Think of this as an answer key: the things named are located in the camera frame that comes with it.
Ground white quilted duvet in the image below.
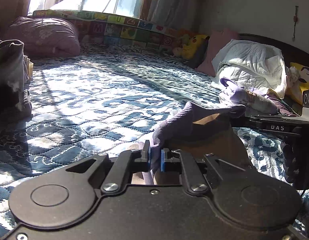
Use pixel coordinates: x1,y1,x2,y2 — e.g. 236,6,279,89
212,40,287,99

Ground purple bed sheet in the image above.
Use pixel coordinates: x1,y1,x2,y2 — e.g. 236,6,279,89
265,94,298,117

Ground yellow cartoon print pillow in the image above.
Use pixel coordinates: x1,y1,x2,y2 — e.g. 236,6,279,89
286,62,309,105

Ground colourful alphabet foam bumper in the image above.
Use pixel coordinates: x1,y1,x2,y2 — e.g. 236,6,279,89
32,9,181,51

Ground beige and lilac sweatshirt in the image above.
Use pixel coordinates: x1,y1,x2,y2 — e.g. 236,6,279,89
142,102,253,185

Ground dark wooden headboard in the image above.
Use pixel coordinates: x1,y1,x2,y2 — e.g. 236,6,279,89
238,32,309,68

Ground pink pillow at headboard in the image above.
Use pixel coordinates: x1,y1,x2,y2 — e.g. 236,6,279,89
196,28,239,77

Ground blue white quilted bedspread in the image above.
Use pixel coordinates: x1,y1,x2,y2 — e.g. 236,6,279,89
0,47,309,239

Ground folded floral lilac garment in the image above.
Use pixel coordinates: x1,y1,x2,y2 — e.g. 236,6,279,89
219,77,278,116

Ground red wall hanging ornament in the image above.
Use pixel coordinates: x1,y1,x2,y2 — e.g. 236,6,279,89
292,5,299,42

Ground yellow plush toy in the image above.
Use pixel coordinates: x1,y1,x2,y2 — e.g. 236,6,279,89
172,29,209,60

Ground grey folded clothes pile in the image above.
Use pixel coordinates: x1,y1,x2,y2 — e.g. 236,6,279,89
0,40,32,116

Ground mauve pillow by window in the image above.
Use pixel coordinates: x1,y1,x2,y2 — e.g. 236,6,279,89
1,17,80,58

